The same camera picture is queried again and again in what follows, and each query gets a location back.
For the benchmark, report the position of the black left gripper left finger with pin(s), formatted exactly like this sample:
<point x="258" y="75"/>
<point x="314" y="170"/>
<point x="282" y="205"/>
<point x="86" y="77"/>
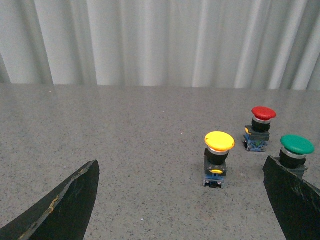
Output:
<point x="63" y="214"/>

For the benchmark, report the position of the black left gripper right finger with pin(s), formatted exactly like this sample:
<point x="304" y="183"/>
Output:
<point x="295" y="202"/>

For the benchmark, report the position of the yellow mushroom push button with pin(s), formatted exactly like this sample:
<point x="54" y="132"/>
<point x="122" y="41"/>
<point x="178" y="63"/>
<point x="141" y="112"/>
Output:
<point x="218" y="146"/>

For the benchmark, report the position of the green mushroom push button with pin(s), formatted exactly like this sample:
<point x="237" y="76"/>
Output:
<point x="293" y="153"/>

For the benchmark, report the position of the red mushroom push button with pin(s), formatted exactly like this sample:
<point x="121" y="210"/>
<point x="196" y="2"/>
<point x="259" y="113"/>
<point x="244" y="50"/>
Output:
<point x="257" y="135"/>

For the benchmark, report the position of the grey pleated curtain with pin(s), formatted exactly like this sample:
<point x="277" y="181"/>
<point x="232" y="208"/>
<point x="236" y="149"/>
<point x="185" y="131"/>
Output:
<point x="253" y="44"/>

